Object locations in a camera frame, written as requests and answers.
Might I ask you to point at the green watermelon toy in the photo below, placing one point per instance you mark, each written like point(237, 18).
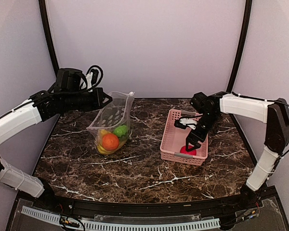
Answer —
point(121, 131)

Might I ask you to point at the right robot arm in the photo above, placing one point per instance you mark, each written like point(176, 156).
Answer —
point(273, 113)

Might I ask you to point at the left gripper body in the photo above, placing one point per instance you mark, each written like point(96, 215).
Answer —
point(96, 103)

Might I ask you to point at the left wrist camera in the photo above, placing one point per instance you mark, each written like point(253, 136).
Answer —
point(91, 79)

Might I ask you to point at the clear polka dot zip bag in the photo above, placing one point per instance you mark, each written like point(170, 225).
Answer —
point(113, 115)

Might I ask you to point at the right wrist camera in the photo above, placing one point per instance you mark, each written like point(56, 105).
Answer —
point(186, 122)

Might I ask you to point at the left black frame post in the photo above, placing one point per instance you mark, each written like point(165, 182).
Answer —
point(48, 35)

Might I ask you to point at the white slotted cable duct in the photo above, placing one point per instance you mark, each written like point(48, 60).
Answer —
point(115, 223)

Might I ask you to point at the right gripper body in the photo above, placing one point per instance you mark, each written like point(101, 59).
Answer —
point(202, 135)

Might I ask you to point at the pink perforated plastic basket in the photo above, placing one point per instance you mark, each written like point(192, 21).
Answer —
point(174, 139)

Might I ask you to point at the yellow banana toy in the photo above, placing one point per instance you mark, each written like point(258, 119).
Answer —
point(98, 142)

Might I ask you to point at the right black frame post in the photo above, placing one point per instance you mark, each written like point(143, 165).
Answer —
point(241, 45)

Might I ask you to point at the black front rail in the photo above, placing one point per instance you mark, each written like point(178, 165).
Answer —
point(222, 207)

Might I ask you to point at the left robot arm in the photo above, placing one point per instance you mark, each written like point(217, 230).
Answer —
point(72, 91)

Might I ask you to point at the black frame post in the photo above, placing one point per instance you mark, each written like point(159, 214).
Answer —
point(241, 45)
point(48, 35)

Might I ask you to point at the red apple toy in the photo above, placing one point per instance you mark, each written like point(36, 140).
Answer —
point(183, 150)

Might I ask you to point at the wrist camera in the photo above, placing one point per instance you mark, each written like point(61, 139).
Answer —
point(91, 79)
point(186, 122)

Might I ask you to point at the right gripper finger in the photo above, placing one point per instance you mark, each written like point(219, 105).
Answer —
point(194, 146)
point(188, 147)

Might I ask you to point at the orange fruit toy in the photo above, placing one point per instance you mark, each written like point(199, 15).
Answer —
point(110, 142)

